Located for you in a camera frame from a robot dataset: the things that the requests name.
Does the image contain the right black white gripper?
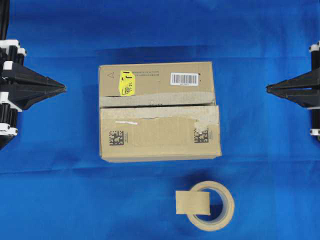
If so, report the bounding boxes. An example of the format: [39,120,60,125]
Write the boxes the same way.
[265,39,320,137]

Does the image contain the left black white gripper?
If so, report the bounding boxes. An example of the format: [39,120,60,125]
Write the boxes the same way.
[0,39,67,137]

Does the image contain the brown tape strip piece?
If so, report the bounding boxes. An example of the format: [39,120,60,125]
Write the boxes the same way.
[175,190,211,216]

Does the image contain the brown cardboard box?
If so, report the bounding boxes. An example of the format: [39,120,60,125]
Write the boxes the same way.
[98,61,222,163]

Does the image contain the beige masking tape roll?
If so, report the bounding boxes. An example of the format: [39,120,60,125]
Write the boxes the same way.
[187,180,235,232]

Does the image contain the blue table cloth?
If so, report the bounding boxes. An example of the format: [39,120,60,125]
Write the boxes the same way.
[0,0,320,240]

